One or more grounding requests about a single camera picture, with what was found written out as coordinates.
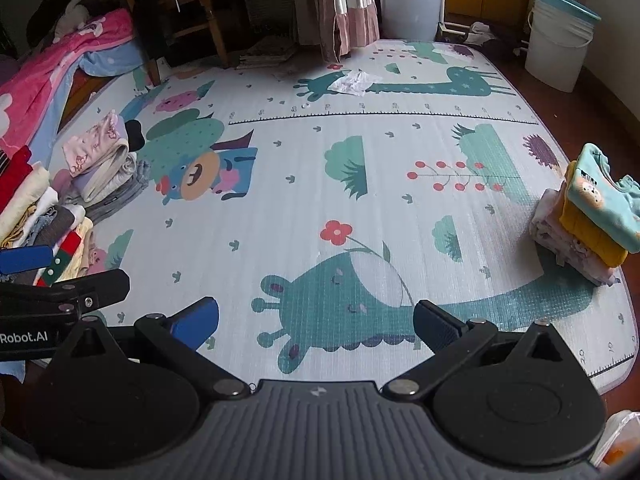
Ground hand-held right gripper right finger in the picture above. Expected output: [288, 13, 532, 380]
[382, 299, 581, 403]

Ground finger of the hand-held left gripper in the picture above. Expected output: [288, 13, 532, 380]
[0, 245, 53, 275]
[47, 268, 132, 311]

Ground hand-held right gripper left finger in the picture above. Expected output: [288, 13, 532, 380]
[50, 296, 252, 401]

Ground teal printed shirt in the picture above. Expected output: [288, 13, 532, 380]
[565, 143, 640, 254]

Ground row of folded clothes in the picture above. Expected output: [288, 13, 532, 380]
[0, 145, 108, 288]

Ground folded pink floral clothes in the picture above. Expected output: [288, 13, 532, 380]
[530, 187, 621, 287]

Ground grey garment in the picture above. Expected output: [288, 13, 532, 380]
[60, 160, 153, 226]

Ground lilac garment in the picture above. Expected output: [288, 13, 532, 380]
[75, 125, 131, 196]

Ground cream garment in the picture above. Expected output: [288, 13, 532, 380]
[82, 147, 138, 203]

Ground pink printed garment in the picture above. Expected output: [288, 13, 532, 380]
[62, 111, 132, 178]

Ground black cloth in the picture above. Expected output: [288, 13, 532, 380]
[124, 120, 147, 153]

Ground cartoon animal play mat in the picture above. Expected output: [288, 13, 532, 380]
[50, 39, 638, 396]

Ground pink printed blanket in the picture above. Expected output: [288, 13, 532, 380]
[0, 8, 136, 161]

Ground folded yellow sweater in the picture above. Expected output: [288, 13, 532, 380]
[557, 180, 628, 268]

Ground clear plastic bag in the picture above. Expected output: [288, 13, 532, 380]
[590, 410, 640, 468]

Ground white plush toy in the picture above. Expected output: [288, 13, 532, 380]
[52, 0, 93, 41]

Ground stack of books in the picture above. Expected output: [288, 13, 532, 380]
[235, 35, 301, 70]

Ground wooden chair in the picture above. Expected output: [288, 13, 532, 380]
[107, 0, 231, 86]

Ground white bucket with teal rim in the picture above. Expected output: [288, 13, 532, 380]
[525, 0, 602, 93]

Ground white rag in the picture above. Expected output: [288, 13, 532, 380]
[467, 21, 498, 43]

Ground white low rack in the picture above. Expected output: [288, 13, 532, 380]
[437, 20, 473, 41]

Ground pink striped curtain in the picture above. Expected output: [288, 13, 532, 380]
[307, 0, 381, 63]

